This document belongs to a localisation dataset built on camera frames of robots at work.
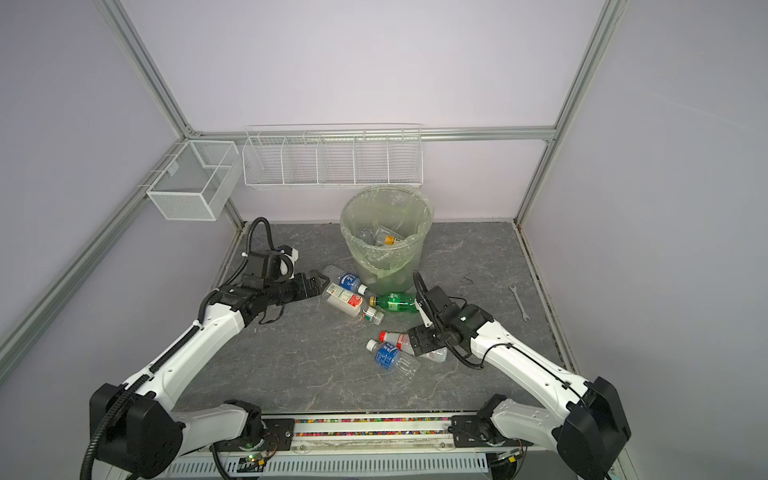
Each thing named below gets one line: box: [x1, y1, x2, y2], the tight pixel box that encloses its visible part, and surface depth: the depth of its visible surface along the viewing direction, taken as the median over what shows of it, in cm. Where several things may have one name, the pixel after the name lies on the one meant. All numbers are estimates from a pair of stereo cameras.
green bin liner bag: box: [340, 186, 434, 297], surface depth 93 cm
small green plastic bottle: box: [369, 292, 418, 313], surface depth 95 cm
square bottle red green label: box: [326, 283, 363, 317], surface depth 95 cm
